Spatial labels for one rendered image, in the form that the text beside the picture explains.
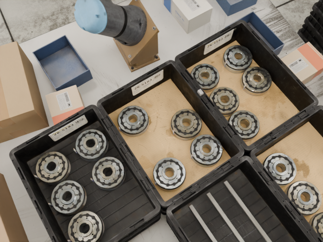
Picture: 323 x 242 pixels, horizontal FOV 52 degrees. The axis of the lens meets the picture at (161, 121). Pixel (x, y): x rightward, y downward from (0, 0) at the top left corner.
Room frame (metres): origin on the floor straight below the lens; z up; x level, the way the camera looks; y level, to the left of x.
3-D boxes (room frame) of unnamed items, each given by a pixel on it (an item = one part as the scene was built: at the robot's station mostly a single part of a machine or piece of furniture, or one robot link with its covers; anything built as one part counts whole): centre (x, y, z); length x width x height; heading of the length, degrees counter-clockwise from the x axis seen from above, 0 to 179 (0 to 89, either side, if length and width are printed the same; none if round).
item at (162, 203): (0.37, -0.02, 0.92); 0.40 x 0.30 x 0.02; 32
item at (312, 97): (0.53, -0.27, 0.92); 0.40 x 0.30 x 0.02; 32
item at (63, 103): (0.51, 0.35, 0.74); 0.16 x 0.12 x 0.07; 21
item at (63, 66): (0.72, 0.39, 0.74); 0.20 x 0.15 x 0.07; 34
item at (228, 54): (0.67, -0.28, 0.86); 0.10 x 0.10 x 0.01
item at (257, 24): (0.82, -0.38, 0.74); 0.20 x 0.15 x 0.07; 33
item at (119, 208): (0.21, 0.23, 0.87); 0.40 x 0.30 x 0.11; 32
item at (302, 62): (0.69, -0.56, 0.74); 0.16 x 0.12 x 0.07; 122
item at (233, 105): (0.50, -0.22, 0.86); 0.10 x 0.10 x 0.01
